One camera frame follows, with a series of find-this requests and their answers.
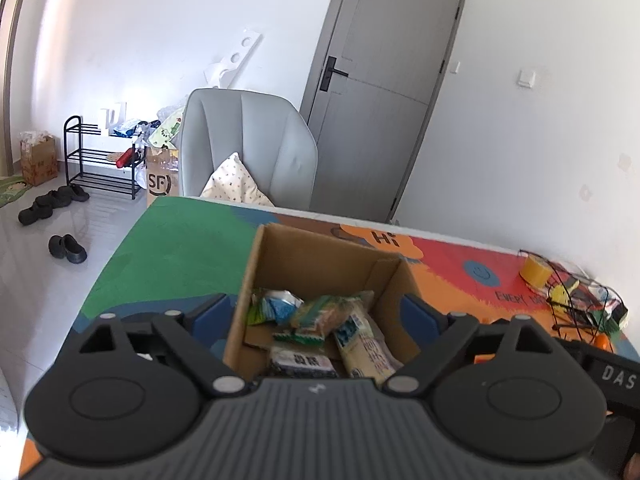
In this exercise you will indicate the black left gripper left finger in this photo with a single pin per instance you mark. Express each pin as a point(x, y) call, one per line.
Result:
point(125, 389)

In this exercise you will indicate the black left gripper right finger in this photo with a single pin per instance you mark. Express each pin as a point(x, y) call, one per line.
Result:
point(507, 391)

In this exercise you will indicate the blue silver snack packet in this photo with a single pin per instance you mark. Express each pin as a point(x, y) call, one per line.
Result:
point(272, 306)

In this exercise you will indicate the yellow peanut snack packet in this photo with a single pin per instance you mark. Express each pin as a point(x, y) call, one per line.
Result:
point(323, 315)

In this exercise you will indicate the orange fruit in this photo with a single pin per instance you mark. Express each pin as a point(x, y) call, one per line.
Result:
point(602, 342)

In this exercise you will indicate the yellow toy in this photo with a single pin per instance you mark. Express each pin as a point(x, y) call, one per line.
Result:
point(560, 295)

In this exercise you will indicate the yellow tape roll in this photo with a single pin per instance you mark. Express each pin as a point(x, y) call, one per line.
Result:
point(535, 272)

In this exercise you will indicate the black power adapter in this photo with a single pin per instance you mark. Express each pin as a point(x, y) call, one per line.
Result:
point(619, 316)

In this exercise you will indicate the beige snack packet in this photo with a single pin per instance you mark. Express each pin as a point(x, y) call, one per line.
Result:
point(363, 348)

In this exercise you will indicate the colourful table mat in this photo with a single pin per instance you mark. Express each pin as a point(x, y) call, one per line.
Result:
point(262, 427)

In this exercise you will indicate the dark snack packet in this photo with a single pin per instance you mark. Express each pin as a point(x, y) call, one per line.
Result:
point(293, 363)

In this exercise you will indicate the black shoe pair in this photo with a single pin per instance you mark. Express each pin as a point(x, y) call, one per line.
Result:
point(44, 205)

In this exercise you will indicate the black shoe rack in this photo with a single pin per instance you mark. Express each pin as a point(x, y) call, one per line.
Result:
point(99, 169)

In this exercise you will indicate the SF cardboard box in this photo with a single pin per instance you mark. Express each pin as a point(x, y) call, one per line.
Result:
point(162, 173)

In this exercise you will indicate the dotted cream cushion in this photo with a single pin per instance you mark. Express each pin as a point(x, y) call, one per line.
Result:
point(232, 182)

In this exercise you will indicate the small brown carton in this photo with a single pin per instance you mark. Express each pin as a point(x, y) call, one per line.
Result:
point(39, 163)

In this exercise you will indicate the grey armchair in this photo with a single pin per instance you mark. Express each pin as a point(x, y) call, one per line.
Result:
point(272, 140)

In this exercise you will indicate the grey door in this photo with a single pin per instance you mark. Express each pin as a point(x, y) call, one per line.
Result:
point(370, 126)

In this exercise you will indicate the white light switch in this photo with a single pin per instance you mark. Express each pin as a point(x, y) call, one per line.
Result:
point(527, 79)

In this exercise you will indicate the black door handle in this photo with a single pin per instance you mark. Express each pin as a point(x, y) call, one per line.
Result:
point(330, 70)

